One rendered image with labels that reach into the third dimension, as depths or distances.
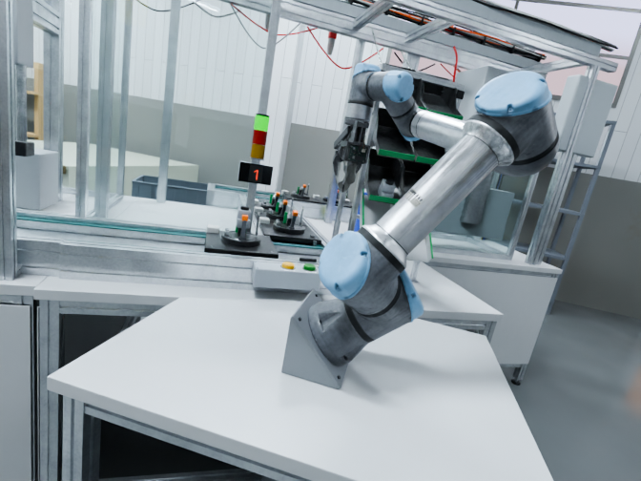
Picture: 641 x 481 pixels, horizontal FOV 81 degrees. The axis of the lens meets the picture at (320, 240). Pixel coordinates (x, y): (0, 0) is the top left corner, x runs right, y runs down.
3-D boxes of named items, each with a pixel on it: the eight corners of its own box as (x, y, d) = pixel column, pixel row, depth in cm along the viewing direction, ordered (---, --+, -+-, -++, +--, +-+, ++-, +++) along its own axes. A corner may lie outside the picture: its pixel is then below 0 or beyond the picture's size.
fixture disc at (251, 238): (262, 248, 129) (262, 242, 128) (220, 244, 125) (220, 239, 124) (258, 238, 142) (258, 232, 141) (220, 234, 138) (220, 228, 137)
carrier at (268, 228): (320, 244, 156) (326, 216, 153) (263, 239, 149) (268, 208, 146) (307, 230, 179) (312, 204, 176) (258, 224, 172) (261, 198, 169)
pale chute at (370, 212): (393, 260, 139) (397, 254, 135) (359, 254, 137) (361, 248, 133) (390, 198, 153) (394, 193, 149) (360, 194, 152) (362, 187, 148)
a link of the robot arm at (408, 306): (383, 347, 83) (438, 320, 79) (353, 326, 74) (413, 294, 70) (368, 303, 92) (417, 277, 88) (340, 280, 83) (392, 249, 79)
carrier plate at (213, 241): (278, 260, 126) (279, 254, 126) (203, 253, 119) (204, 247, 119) (269, 240, 148) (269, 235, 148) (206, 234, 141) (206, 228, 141)
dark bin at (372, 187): (403, 206, 136) (409, 189, 131) (368, 200, 134) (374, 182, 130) (391, 168, 157) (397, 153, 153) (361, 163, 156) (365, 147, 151)
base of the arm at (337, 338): (341, 380, 80) (381, 360, 77) (300, 323, 79) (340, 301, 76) (349, 345, 94) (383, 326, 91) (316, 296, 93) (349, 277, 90)
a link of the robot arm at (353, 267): (370, 330, 73) (575, 128, 70) (328, 300, 64) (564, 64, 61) (341, 293, 83) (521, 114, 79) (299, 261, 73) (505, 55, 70)
